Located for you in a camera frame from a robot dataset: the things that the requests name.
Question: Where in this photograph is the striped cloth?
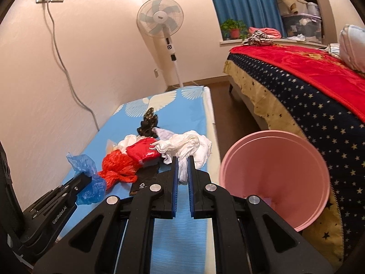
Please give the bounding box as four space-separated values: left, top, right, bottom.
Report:
242 30 274 47

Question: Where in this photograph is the window sill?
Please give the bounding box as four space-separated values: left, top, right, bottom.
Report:
219 38 328 49

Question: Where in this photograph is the white standing fan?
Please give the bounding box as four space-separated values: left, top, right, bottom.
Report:
136 0 201 90

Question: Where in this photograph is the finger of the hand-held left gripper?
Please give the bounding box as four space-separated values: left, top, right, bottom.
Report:
61 173 92 206

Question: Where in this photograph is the pink cloth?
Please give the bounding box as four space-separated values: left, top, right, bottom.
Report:
248 27 282 39

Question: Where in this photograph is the clear storage box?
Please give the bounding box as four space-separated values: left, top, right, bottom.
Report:
282 13 323 43

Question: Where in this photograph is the bed with starry cover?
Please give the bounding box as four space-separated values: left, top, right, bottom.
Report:
222 52 365 266

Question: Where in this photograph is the potted green plant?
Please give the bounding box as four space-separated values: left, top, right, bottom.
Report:
220 19 249 40

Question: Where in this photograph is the red packet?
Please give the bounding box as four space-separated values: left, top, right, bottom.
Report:
126 137 162 163

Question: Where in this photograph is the small white container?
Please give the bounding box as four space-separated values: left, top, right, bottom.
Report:
306 2 321 16

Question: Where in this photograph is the orange-red plastic bag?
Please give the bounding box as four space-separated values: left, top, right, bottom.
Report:
98 151 139 190

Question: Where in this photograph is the white paper scrap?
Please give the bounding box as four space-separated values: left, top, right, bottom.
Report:
152 127 175 142

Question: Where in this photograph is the white pillow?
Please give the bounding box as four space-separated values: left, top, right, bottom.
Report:
338 24 365 73

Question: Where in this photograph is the blue plastic bag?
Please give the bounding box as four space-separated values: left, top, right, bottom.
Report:
66 153 107 206

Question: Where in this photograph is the red blanket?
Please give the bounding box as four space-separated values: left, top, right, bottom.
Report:
229 44 365 117

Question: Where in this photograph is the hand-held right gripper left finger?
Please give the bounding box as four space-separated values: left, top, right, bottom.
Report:
34 156 180 274

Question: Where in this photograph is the pink plastic bucket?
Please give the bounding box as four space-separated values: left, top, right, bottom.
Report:
219 130 331 232

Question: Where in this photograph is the blue bird print tablecloth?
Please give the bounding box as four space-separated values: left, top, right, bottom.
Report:
21 86 217 274

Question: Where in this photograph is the beige garment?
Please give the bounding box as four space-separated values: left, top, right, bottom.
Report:
274 0 309 15

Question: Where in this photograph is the small pale cloth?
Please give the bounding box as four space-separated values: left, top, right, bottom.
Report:
327 43 341 58

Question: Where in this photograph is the crumpled white tissue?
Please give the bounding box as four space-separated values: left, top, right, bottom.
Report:
118 135 143 153

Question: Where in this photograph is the black patterned cloth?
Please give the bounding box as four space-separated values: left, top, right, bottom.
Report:
136 107 160 137

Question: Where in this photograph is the clear plastic wrapper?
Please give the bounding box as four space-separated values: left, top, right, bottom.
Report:
105 139 122 153

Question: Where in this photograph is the blue curtain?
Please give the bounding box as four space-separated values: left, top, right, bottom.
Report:
204 0 295 39

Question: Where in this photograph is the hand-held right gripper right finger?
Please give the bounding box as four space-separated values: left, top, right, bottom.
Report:
187 155 334 274

